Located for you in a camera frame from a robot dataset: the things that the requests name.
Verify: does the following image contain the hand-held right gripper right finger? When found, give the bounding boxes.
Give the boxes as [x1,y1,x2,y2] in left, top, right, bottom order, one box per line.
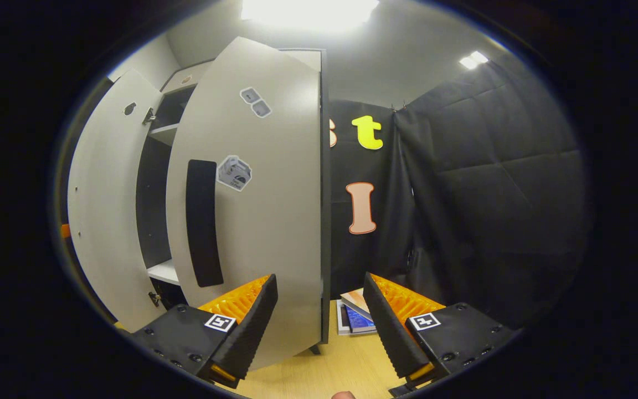
[363,272,522,397]

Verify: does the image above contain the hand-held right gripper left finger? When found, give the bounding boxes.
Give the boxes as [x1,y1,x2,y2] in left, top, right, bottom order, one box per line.
[131,273,279,388]

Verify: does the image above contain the grey shoe cabinet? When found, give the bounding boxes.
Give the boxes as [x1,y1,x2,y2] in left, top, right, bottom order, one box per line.
[135,48,332,355]

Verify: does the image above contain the blue book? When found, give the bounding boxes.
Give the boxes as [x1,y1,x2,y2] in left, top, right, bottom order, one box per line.
[346,304,378,334]

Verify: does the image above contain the white book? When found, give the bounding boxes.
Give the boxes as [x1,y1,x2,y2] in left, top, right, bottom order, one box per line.
[337,299,353,336]

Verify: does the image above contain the black backdrop cloth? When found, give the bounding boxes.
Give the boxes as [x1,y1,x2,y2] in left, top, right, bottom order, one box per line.
[327,58,588,333]

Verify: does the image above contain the small ceiling light panel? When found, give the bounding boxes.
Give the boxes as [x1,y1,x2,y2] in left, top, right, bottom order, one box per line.
[459,51,489,70]

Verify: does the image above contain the large ceiling light panel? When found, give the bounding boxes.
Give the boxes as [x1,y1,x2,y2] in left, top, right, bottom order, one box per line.
[240,0,380,31]

